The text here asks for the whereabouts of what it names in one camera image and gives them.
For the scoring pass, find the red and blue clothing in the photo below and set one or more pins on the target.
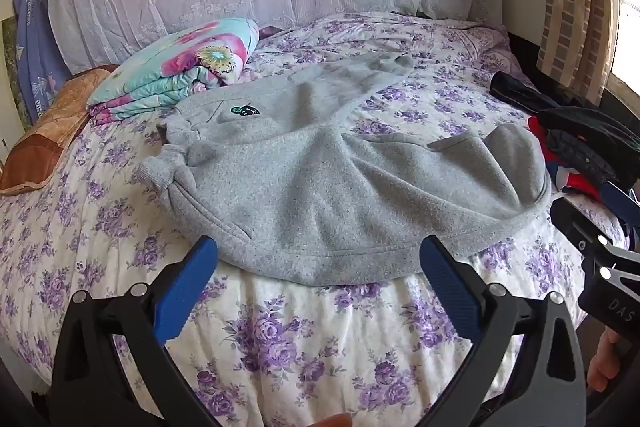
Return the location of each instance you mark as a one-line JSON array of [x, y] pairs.
[[575, 184]]

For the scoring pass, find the person's right hand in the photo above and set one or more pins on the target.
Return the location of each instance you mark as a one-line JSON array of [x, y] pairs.
[[602, 362]]

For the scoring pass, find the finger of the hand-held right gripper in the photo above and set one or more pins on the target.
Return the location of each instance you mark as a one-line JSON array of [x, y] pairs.
[[582, 229]]

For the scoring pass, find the person's left hand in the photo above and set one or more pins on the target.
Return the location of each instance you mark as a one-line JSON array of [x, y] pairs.
[[332, 421]]

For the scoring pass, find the folded floral blanket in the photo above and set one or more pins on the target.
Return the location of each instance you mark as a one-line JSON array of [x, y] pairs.
[[190, 62]]

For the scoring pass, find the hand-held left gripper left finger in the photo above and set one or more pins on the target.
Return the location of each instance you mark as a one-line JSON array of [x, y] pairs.
[[187, 279]]

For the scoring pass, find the purple floral bed sheet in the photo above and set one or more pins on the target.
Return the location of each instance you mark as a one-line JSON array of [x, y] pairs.
[[300, 357]]

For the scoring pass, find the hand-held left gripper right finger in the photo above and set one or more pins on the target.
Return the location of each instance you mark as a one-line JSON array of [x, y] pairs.
[[450, 279]]

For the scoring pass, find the black knit garment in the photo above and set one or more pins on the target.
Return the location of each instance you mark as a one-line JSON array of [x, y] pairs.
[[590, 142]]

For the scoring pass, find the blue printed cloth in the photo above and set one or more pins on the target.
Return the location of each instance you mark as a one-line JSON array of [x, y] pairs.
[[35, 47]]

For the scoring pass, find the window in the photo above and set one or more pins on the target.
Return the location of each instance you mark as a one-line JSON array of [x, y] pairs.
[[627, 22]]

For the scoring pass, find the striped beige curtain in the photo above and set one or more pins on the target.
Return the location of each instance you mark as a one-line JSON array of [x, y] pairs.
[[575, 2]]

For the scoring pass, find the brown pillow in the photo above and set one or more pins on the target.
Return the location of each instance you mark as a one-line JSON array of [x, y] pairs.
[[50, 132]]

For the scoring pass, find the grey fleece sweatshirt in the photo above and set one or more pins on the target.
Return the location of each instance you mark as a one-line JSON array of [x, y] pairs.
[[325, 177]]

